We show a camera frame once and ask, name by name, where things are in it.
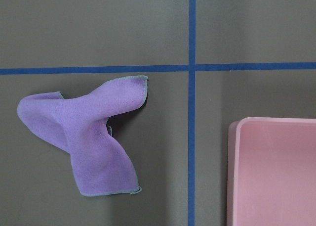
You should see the purple microfiber cloth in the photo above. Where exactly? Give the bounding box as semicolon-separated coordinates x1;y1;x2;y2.
17;75;148;196

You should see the pink plastic bin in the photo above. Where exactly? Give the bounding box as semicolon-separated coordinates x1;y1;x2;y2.
226;117;316;226

